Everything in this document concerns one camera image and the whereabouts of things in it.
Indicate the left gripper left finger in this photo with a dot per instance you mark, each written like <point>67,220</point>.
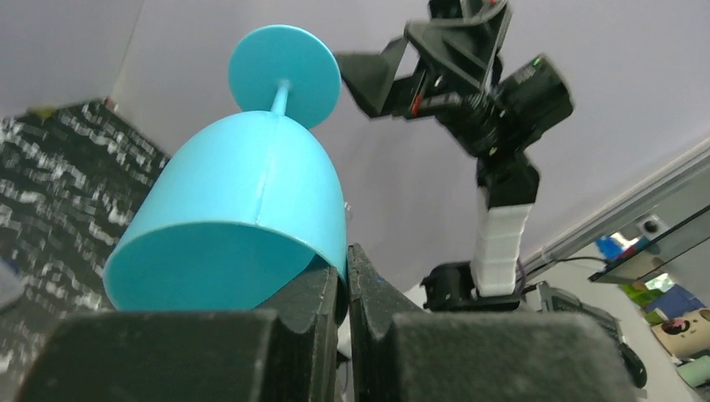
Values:
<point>283,350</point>

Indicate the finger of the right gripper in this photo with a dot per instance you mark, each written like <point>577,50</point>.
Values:
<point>372,82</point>

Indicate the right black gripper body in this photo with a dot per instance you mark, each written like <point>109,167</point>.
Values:
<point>459,66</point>

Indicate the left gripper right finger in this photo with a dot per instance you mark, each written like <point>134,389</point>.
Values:
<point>402,353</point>

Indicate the blue plastic wine glass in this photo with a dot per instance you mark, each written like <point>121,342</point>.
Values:
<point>250,201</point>

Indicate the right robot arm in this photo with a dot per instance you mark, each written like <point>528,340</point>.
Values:
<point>534,99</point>

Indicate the aluminium frame rail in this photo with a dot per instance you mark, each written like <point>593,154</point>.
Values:
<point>622,209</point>

